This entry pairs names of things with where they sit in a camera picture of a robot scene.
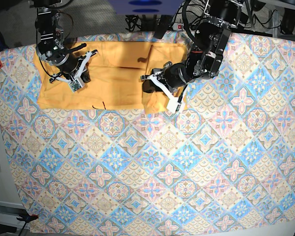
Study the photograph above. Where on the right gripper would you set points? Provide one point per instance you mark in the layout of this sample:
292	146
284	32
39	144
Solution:
73	67

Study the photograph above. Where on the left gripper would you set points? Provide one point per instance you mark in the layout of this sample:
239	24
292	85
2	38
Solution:
166	79

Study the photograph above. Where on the yellow T-shirt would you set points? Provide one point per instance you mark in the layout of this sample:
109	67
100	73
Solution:
115	73

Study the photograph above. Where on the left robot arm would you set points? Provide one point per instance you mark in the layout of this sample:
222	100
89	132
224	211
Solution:
209	36

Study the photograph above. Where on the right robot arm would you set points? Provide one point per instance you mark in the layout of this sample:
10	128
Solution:
58	62

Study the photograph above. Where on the white power strip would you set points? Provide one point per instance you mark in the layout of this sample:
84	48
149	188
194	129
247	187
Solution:
178	27

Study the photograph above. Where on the patterned blue pink tablecloth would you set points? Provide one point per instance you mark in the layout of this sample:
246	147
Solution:
226	163

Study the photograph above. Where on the red black clamp lower left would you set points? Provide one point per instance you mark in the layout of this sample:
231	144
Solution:
27	218

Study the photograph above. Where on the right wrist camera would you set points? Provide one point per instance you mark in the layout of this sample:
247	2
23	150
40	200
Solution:
76	84

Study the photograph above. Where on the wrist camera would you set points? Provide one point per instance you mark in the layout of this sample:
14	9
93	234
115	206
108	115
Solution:
174	106
76	84

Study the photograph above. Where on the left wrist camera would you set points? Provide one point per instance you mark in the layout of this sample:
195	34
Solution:
174	106

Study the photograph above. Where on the black camera post clamp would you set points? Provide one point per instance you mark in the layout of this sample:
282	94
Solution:
162	26

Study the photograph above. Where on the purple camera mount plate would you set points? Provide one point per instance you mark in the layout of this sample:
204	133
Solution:
134	7

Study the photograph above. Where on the white rail bracket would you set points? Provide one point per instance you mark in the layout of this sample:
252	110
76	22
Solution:
9	212

